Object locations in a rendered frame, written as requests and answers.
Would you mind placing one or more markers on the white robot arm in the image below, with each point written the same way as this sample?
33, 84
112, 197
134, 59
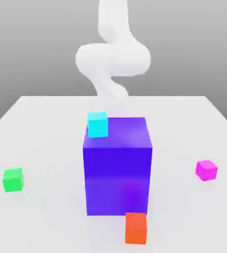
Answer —
113, 59

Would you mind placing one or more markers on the small cyan cube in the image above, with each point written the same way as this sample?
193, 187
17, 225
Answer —
97, 125

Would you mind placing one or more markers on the small magenta cube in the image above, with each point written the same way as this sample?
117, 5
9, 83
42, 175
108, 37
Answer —
206, 171

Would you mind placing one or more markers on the small orange cube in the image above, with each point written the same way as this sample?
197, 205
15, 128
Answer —
135, 229

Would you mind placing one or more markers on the small green cube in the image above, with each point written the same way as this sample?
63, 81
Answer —
13, 180

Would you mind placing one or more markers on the large purple box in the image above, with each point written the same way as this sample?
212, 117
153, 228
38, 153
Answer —
117, 168

